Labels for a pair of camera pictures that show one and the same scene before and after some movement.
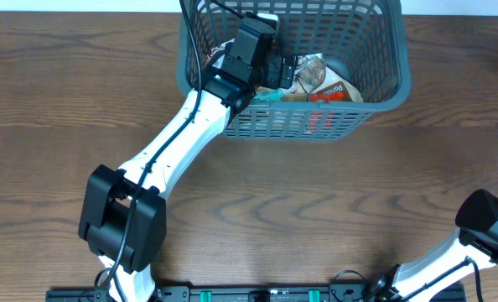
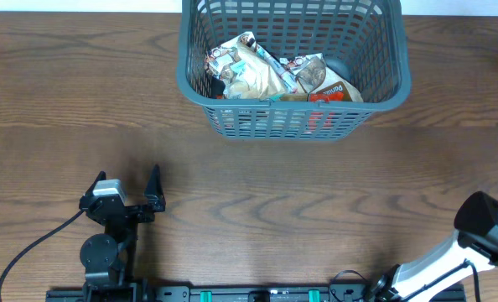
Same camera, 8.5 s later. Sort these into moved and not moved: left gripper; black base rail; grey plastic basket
Moved: left gripper
Not moved: black base rail; grey plastic basket
